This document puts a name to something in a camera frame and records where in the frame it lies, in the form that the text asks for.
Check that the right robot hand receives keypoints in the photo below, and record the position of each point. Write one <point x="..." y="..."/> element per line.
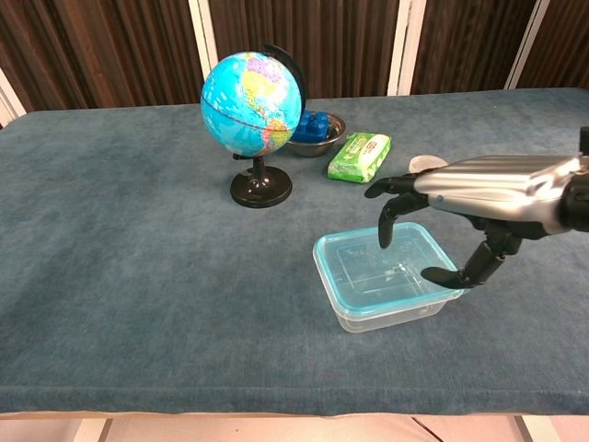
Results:
<point x="488" y="184"/>

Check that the blue container lid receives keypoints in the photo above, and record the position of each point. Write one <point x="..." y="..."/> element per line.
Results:
<point x="359" y="276"/>

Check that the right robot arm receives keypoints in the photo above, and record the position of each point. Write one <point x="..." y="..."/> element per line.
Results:
<point x="577" y="202"/>

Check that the clear plastic container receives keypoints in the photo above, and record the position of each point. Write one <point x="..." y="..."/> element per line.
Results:
<point x="382" y="320"/>

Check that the green wet wipes pack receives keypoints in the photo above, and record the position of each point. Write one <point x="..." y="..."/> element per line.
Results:
<point x="359" y="159"/>

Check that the dark slatted partition panel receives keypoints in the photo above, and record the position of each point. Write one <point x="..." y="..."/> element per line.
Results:
<point x="92" y="50"/>
<point x="566" y="41"/>
<point x="469" y="46"/>
<point x="322" y="46"/>

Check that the small metal bowl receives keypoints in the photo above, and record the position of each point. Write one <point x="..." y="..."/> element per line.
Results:
<point x="317" y="147"/>

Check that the blue toy blocks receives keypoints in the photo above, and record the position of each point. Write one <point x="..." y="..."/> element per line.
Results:
<point x="313" y="126"/>

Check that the white table leg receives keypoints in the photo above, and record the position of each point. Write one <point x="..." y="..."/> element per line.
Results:
<point x="89" y="430"/>
<point x="536" y="430"/>

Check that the desk globe with black stand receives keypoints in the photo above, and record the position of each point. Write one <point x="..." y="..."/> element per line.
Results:
<point x="248" y="101"/>

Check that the blue table cloth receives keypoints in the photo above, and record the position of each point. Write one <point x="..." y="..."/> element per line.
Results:
<point x="115" y="230"/>

